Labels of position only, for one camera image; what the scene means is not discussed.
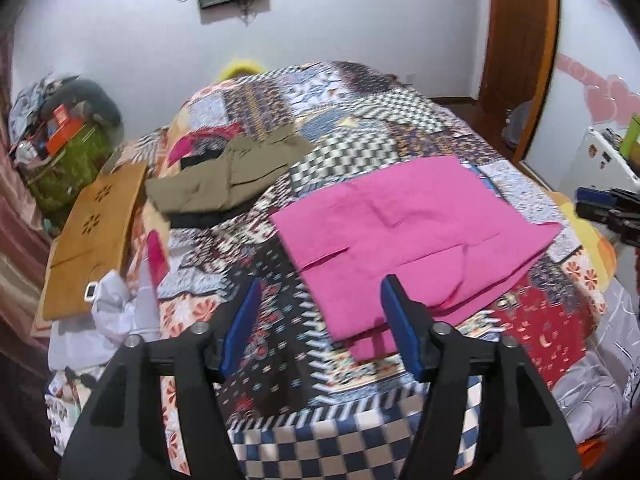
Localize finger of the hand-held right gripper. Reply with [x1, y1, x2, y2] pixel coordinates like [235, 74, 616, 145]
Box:
[575, 186, 640, 208]
[576, 204, 640, 248]

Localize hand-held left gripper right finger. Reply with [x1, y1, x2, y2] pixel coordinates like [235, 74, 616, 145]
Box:
[380, 275, 583, 480]

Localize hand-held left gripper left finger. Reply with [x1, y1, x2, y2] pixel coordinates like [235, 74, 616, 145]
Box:
[59, 277, 263, 480]

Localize pink pants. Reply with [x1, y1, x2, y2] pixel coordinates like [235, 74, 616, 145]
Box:
[269, 156, 563, 361]

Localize olive green pants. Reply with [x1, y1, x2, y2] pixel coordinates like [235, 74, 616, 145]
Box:
[145, 127, 313, 216]

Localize white cabinet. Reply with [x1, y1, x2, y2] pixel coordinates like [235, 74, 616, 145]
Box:
[560, 127, 640, 201]

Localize yellow orange fleece blanket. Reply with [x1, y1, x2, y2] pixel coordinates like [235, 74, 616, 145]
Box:
[555, 195, 621, 291]

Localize green box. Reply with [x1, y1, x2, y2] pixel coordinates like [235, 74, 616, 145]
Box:
[620, 115, 640, 158]

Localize grey plastic bag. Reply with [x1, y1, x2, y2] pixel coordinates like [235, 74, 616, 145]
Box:
[502, 100, 533, 148]

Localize black garment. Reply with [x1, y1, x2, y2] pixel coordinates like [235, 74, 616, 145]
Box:
[170, 152, 266, 228]

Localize white cloth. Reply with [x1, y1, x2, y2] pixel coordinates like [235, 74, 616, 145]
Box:
[47, 270, 161, 371]

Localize grey quilt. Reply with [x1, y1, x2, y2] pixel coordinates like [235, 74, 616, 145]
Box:
[550, 280, 640, 451]

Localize wooden door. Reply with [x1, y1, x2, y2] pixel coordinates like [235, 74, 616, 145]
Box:
[477, 0, 561, 163]

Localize wooden lap desk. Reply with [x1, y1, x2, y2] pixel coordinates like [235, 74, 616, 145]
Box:
[42, 160, 148, 321]

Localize red patterned cloth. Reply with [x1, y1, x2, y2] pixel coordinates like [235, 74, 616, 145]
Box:
[167, 127, 241, 166]

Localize patchwork blanket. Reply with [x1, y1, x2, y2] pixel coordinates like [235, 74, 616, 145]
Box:
[115, 60, 608, 480]

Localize pink striped curtain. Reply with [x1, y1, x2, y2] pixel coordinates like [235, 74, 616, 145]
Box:
[0, 30, 56, 361]

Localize green patterned bag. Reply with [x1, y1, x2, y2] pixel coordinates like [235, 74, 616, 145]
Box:
[25, 125, 118, 216]

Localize yellow curved object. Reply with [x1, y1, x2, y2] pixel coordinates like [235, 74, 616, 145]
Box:
[217, 59, 266, 81]

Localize orange box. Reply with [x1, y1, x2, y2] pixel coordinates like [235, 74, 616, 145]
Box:
[45, 105, 83, 153]

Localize grey plush pillow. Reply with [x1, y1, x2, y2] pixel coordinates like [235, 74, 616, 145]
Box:
[42, 77, 123, 126]

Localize pile of light clothes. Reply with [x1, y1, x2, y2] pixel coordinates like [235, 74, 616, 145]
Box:
[7, 77, 56, 151]

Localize pink heart wall sticker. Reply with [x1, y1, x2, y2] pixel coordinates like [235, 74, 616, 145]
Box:
[557, 52, 640, 123]

